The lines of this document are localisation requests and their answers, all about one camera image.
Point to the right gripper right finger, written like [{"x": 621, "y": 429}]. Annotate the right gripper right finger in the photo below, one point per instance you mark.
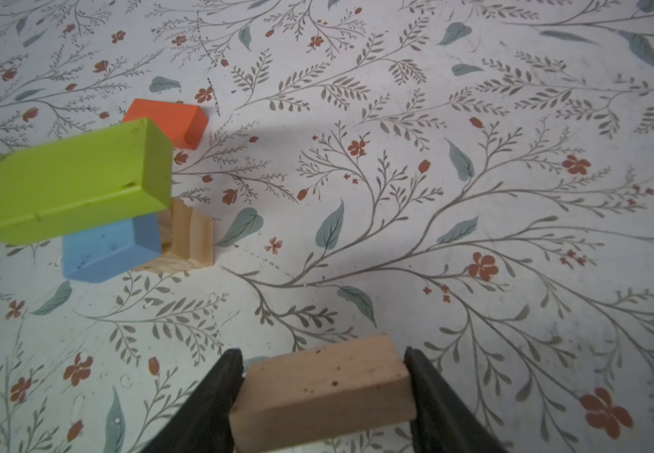
[{"x": 443, "y": 423}]

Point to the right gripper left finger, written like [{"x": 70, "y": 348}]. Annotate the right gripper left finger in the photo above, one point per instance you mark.
[{"x": 202, "y": 423}]

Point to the natural plain wood block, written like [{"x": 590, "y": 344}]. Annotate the natural plain wood block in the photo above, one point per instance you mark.
[{"x": 322, "y": 393}]

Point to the small letter wood cube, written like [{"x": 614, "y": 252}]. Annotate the small letter wood cube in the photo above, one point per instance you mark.
[{"x": 187, "y": 239}]

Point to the light blue wood block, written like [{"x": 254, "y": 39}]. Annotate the light blue wood block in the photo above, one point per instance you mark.
[{"x": 98, "y": 254}]

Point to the lime green wood block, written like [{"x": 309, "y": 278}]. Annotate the lime green wood block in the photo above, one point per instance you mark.
[{"x": 83, "y": 182}]

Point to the red-orange wood block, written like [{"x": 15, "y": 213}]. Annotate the red-orange wood block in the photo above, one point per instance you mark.
[{"x": 183, "y": 124}]

